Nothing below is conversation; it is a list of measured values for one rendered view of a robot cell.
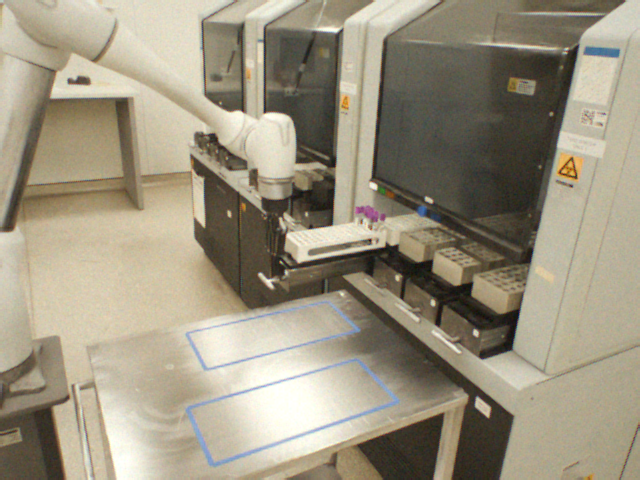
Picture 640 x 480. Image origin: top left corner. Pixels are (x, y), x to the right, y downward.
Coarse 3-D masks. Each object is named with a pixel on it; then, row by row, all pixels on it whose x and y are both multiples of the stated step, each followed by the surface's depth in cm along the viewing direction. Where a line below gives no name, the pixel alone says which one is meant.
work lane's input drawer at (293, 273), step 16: (288, 256) 151; (336, 256) 152; (352, 256) 155; (368, 256) 156; (288, 272) 145; (304, 272) 147; (320, 272) 150; (336, 272) 153; (352, 272) 156; (272, 288) 147; (288, 288) 147
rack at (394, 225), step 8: (400, 216) 171; (408, 216) 172; (416, 216) 173; (424, 216) 173; (384, 224) 164; (392, 224) 165; (400, 224) 165; (408, 224) 166; (416, 224) 165; (424, 224) 166; (432, 224) 166; (440, 224) 168; (392, 232) 160; (400, 232) 161; (392, 240) 161
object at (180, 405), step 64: (256, 320) 118; (320, 320) 119; (128, 384) 96; (192, 384) 97; (256, 384) 97; (320, 384) 98; (384, 384) 99; (448, 384) 100; (128, 448) 82; (192, 448) 83; (256, 448) 83; (320, 448) 84; (448, 448) 101
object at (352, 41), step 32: (288, 0) 223; (384, 0) 165; (352, 32) 164; (352, 64) 166; (352, 96) 169; (352, 128) 172; (352, 160) 175; (256, 192) 232; (352, 192) 180; (256, 224) 238; (288, 224) 207; (320, 224) 194; (256, 256) 244; (256, 288) 251; (320, 288) 190
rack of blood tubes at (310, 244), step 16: (352, 224) 163; (288, 240) 151; (304, 240) 151; (320, 240) 151; (336, 240) 151; (352, 240) 154; (368, 240) 162; (384, 240) 159; (304, 256) 148; (320, 256) 150
